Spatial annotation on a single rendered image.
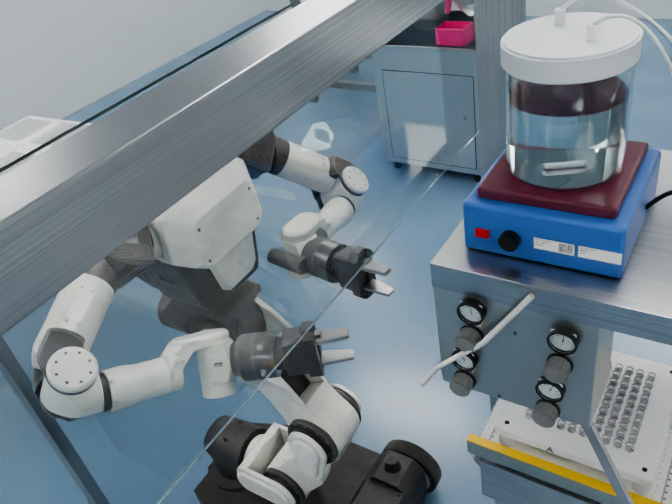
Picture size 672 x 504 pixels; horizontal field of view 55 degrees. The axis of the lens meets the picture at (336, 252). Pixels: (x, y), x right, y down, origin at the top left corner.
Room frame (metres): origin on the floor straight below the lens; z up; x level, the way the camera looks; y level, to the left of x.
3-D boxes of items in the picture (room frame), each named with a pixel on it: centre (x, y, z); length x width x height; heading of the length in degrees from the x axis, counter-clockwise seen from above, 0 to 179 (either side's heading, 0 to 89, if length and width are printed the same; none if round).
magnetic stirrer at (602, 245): (0.70, -0.31, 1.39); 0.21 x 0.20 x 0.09; 141
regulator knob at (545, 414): (0.57, -0.24, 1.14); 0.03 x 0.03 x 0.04; 51
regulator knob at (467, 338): (0.63, -0.15, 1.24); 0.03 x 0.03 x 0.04; 51
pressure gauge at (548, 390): (0.57, -0.24, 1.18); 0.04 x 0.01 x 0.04; 51
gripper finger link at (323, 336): (0.87, 0.04, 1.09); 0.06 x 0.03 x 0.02; 83
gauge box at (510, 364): (0.65, -0.24, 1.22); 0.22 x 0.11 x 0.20; 51
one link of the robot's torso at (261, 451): (1.23, 0.29, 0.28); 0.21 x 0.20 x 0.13; 51
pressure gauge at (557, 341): (0.56, -0.26, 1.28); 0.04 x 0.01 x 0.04; 51
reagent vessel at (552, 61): (0.71, -0.31, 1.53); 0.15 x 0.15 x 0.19
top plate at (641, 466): (0.70, -0.37, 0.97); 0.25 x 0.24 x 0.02; 141
